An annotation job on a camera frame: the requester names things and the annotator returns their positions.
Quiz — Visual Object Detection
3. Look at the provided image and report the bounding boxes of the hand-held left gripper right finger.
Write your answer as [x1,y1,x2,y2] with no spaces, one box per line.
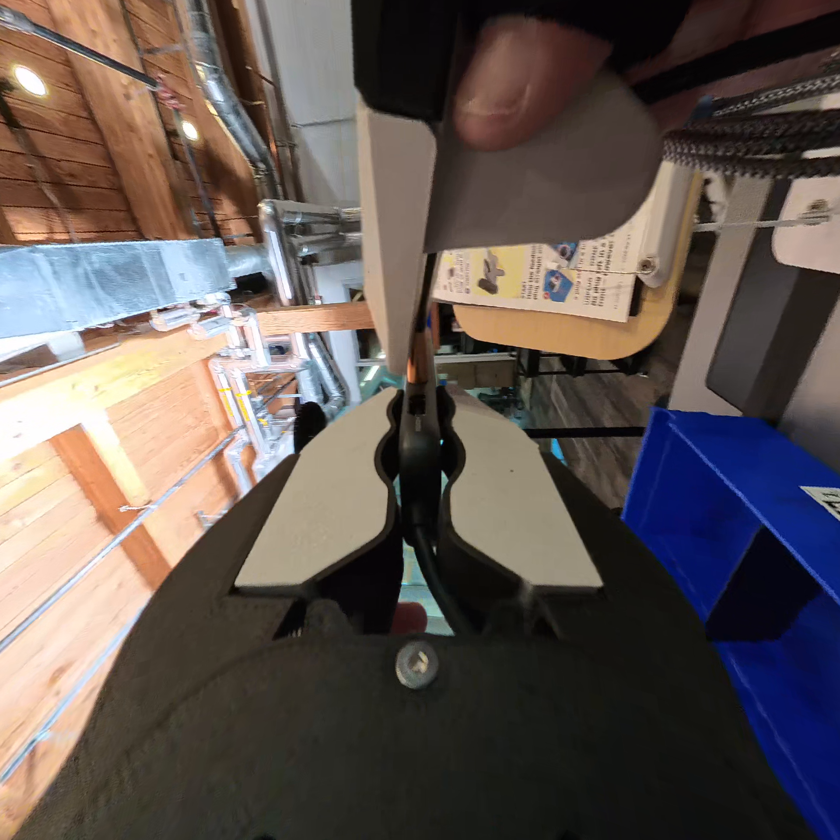
[436,386,605,634]

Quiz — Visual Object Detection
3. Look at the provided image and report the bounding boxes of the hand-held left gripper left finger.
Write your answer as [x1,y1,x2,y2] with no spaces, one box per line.
[234,387,404,634]

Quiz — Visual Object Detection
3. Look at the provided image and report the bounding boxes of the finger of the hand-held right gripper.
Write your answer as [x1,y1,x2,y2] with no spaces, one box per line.
[357,105,438,378]

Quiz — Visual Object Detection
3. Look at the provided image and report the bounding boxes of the blue plastic bin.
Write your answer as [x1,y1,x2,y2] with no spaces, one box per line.
[620,407,840,840]

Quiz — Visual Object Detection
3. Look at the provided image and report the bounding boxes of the person's right hand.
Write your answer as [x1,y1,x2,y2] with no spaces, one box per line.
[453,0,840,153]

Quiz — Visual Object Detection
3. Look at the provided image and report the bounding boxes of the silver conduit pipes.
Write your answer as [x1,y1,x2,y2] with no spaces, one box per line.
[258,199,363,304]

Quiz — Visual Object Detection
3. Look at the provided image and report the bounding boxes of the black pole stand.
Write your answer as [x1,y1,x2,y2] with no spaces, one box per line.
[295,402,647,455]

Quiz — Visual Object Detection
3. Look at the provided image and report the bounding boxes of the instruction sheet on stand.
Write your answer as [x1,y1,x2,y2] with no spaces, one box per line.
[453,171,706,361]

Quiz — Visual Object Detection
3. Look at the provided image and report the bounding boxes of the wooden post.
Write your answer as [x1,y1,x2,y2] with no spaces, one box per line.
[256,302,375,334]

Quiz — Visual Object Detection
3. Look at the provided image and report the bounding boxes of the silver round duct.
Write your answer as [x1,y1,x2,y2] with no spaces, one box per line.
[303,333,347,416]

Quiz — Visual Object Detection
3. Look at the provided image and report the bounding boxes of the flexible silver duct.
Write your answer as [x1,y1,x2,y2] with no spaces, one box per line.
[187,0,282,198]

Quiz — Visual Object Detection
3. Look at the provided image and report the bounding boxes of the rectangular metal duct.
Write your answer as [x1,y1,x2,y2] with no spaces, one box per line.
[0,238,228,339]

